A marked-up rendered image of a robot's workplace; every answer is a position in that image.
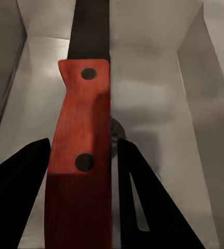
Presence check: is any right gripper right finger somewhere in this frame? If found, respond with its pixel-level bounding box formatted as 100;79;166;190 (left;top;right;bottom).
117;138;205;249

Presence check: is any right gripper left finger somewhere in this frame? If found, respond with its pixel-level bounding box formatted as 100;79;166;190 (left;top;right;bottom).
0;138;51;249

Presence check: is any parer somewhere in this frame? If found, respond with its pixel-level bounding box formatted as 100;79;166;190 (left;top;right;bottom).
44;0;113;249

